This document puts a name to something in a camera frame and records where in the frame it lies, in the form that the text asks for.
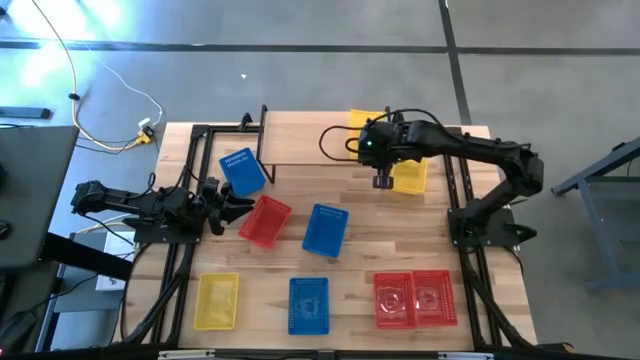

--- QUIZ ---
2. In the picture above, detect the white floor cable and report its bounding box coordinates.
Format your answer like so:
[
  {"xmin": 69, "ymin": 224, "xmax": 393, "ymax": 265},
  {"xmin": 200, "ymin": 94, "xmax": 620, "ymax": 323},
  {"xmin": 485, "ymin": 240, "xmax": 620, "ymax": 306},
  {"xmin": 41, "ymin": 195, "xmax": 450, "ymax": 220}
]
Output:
[{"xmin": 82, "ymin": 42, "xmax": 165, "ymax": 129}]

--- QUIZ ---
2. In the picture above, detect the blue-grey metal table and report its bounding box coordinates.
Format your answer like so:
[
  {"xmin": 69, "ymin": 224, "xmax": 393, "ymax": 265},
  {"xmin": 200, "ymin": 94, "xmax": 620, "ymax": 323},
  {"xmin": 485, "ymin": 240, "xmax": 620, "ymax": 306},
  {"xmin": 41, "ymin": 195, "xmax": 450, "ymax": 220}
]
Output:
[{"xmin": 551, "ymin": 135, "xmax": 640, "ymax": 292}]

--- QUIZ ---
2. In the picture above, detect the white paper box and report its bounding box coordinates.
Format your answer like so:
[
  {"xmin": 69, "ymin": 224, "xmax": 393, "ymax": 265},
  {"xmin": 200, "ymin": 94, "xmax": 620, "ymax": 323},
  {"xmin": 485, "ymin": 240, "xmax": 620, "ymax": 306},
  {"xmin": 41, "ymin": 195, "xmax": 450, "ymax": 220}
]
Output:
[{"xmin": 94, "ymin": 230, "xmax": 136, "ymax": 292}]

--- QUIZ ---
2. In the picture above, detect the yellow plastic basket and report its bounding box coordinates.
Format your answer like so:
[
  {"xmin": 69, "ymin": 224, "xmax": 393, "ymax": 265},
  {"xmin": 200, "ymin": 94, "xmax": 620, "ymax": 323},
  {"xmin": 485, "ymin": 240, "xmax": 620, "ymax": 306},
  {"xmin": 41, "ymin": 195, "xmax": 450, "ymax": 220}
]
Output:
[
  {"xmin": 348, "ymin": 108, "xmax": 387, "ymax": 160},
  {"xmin": 391, "ymin": 158, "xmax": 430, "ymax": 196},
  {"xmin": 192, "ymin": 271, "xmax": 241, "ymax": 332}
]

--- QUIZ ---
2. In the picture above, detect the wooden shelf with black legs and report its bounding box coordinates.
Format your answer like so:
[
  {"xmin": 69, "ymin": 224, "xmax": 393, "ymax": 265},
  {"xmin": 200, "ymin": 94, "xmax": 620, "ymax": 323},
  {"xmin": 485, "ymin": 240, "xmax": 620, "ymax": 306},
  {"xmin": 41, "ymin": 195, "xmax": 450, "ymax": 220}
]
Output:
[{"xmin": 255, "ymin": 103, "xmax": 401, "ymax": 185}]

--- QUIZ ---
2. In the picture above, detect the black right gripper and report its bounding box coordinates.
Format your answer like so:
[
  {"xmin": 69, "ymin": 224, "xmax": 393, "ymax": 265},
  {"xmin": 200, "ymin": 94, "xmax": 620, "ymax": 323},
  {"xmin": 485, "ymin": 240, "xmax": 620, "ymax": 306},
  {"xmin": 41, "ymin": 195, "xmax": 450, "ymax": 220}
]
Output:
[{"xmin": 358, "ymin": 119, "xmax": 404, "ymax": 190}]

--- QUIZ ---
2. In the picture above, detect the blue plastic basket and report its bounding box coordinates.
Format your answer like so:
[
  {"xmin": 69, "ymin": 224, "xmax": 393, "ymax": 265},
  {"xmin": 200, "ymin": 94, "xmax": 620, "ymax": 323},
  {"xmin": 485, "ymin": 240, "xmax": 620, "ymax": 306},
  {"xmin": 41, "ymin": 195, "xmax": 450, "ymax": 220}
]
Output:
[
  {"xmin": 218, "ymin": 146, "xmax": 267, "ymax": 198},
  {"xmin": 287, "ymin": 276, "xmax": 331, "ymax": 336},
  {"xmin": 301, "ymin": 202, "xmax": 350, "ymax": 259}
]

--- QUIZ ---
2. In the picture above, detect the white frame bracket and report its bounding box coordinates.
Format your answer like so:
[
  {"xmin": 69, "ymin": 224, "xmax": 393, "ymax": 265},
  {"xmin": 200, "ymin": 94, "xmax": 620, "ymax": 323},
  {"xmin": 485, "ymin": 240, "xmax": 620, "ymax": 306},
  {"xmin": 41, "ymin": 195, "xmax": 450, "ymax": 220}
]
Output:
[
  {"xmin": 438, "ymin": 351, "xmax": 495, "ymax": 360},
  {"xmin": 158, "ymin": 349, "xmax": 216, "ymax": 360}
]

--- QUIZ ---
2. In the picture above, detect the black aluminium rig frame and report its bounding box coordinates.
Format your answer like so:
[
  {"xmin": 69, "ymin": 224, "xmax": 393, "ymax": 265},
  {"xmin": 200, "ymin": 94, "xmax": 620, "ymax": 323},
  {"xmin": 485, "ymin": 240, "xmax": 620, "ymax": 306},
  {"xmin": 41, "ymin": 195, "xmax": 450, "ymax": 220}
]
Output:
[{"xmin": 112, "ymin": 112, "xmax": 576, "ymax": 360}]

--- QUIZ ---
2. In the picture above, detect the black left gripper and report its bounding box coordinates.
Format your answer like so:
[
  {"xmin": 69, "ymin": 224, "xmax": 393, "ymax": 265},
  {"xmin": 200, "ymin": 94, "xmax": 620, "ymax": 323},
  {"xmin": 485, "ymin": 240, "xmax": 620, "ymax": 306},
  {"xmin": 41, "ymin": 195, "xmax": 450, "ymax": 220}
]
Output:
[{"xmin": 189, "ymin": 183, "xmax": 256, "ymax": 235}]

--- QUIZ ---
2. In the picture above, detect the grey desk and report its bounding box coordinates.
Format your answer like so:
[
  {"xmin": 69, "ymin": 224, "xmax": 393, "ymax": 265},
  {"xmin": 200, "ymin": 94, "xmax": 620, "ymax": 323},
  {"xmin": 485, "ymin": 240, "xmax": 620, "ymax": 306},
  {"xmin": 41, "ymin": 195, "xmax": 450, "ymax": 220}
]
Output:
[{"xmin": 0, "ymin": 124, "xmax": 81, "ymax": 271}]

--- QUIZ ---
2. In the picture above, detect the red plastic basket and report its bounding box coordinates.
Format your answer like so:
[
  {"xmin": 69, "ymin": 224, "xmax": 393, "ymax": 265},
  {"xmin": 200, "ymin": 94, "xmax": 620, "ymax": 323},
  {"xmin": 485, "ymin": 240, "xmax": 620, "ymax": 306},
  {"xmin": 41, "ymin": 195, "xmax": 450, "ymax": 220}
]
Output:
[
  {"xmin": 412, "ymin": 269, "xmax": 459, "ymax": 329},
  {"xmin": 238, "ymin": 193, "xmax": 293, "ymax": 251},
  {"xmin": 373, "ymin": 271, "xmax": 419, "ymax": 331}
]

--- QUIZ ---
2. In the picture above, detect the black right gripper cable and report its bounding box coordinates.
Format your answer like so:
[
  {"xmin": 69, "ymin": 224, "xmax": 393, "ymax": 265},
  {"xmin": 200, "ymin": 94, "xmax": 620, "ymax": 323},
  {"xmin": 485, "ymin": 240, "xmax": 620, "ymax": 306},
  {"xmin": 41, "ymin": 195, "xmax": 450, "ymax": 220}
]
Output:
[{"xmin": 318, "ymin": 107, "xmax": 401, "ymax": 164}]

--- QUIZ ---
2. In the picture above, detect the black desk support beam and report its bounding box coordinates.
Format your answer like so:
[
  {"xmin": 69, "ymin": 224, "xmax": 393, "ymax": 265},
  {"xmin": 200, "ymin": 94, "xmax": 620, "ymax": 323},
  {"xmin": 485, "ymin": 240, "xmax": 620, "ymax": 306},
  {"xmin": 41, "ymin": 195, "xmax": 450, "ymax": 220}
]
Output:
[{"xmin": 39, "ymin": 232, "xmax": 134, "ymax": 281}]

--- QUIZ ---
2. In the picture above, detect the yellow floor cable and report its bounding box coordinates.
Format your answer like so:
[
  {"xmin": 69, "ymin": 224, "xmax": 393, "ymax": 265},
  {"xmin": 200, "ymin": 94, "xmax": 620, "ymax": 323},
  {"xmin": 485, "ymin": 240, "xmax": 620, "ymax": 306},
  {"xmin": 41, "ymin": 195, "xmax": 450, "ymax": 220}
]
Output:
[{"xmin": 29, "ymin": 0, "xmax": 151, "ymax": 152}]

